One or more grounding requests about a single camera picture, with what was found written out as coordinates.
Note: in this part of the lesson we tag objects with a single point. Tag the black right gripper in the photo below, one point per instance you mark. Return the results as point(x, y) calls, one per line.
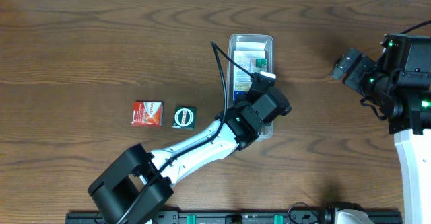
point(352, 75)

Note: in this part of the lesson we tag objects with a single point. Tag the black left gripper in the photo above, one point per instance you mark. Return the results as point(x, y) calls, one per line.
point(245, 101)

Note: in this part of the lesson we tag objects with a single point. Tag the white green medicine box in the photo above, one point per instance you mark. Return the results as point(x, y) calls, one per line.
point(258, 65)

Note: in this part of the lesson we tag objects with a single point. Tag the blue medicine box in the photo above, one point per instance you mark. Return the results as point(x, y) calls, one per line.
point(241, 80)

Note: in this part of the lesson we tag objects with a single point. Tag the green square box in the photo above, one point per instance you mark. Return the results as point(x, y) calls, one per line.
point(184, 117)

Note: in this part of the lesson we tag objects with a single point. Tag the red orange medicine box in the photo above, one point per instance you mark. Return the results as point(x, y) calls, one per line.
point(147, 114)

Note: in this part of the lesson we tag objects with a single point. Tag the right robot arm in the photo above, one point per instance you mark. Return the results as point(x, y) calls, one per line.
point(414, 158)

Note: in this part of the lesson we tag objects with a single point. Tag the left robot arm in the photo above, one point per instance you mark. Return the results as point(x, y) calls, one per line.
point(138, 183)

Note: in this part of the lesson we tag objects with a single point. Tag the black mounting rail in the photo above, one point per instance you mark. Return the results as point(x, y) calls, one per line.
point(298, 216)

